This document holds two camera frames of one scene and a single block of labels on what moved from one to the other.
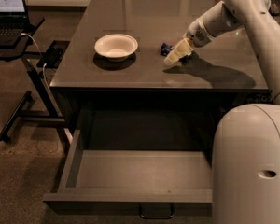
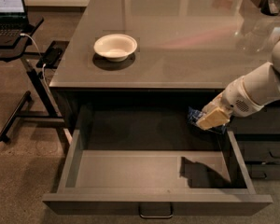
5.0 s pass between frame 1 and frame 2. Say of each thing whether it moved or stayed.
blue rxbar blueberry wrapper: moved
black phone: stayed
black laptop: stayed
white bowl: stayed
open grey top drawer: stayed
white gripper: moved
